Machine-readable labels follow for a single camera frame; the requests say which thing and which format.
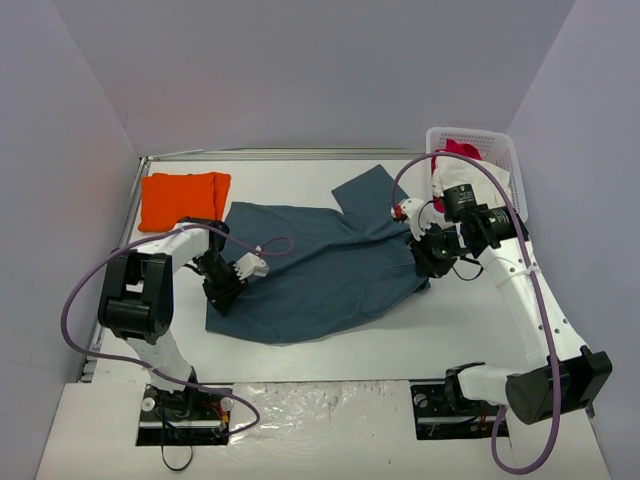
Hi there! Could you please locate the blue-grey t-shirt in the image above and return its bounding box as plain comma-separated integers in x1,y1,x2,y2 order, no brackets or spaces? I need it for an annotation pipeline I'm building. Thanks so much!
205,165,430,344

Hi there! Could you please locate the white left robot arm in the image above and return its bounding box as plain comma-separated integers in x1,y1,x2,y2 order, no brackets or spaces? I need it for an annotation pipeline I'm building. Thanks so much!
98,220,268,418

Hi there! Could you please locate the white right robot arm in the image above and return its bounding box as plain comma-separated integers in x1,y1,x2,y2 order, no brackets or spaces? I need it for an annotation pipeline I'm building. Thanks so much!
392,184,613,425

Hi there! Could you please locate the red t-shirt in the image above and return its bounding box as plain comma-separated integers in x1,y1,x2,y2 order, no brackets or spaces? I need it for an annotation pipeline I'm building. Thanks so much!
431,139,482,213

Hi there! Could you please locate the cream white t-shirt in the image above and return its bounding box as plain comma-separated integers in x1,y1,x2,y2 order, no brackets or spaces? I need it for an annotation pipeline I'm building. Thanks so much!
431,156,502,205

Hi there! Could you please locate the folded orange t-shirt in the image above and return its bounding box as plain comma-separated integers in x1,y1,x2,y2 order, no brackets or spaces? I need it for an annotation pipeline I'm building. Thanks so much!
138,172,231,233

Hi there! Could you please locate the white plastic laundry basket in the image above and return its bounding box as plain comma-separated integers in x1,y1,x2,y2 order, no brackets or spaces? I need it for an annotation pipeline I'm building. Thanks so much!
426,127,528,222

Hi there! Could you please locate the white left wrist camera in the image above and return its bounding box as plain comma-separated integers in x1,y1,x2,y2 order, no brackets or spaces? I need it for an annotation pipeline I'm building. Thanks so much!
233,253,270,282

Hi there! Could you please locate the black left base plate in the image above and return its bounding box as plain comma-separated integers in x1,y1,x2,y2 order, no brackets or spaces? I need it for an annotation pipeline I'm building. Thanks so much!
136,385,234,447

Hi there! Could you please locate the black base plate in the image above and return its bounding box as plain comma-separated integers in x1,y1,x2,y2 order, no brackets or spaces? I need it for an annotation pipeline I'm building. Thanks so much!
409,380,498,441
136,385,234,447

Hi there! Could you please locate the thin black cable loop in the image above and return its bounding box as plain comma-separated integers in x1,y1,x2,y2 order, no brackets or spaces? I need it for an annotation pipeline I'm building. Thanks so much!
159,429,195,471

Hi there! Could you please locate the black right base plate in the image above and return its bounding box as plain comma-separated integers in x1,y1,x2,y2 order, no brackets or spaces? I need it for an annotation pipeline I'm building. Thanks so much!
409,380,498,441

